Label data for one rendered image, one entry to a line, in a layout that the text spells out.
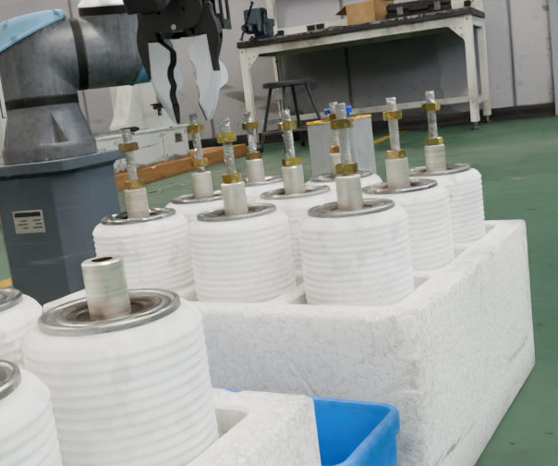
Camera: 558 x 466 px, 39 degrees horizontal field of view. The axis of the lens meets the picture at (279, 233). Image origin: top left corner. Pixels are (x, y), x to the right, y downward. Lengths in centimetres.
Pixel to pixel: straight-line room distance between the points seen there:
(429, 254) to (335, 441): 22
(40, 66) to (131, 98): 327
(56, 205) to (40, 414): 95
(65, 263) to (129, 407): 90
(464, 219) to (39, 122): 71
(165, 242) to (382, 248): 23
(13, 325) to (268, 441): 16
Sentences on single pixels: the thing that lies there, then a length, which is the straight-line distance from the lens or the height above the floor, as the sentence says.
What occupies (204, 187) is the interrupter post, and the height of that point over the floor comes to 26.
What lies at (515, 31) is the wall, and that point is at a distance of 596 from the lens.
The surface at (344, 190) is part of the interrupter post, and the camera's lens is 68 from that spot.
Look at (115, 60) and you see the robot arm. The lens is 133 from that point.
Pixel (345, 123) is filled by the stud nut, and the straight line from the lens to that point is 68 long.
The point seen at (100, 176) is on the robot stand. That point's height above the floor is 26.
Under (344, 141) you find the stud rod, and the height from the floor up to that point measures 31.
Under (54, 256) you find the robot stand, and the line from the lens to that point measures 129.
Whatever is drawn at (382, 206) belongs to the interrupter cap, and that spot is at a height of 25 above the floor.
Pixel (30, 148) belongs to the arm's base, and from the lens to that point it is 130.
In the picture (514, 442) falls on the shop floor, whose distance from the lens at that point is 82.
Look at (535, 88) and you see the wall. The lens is 595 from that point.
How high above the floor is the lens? 35
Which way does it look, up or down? 10 degrees down
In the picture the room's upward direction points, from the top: 7 degrees counter-clockwise
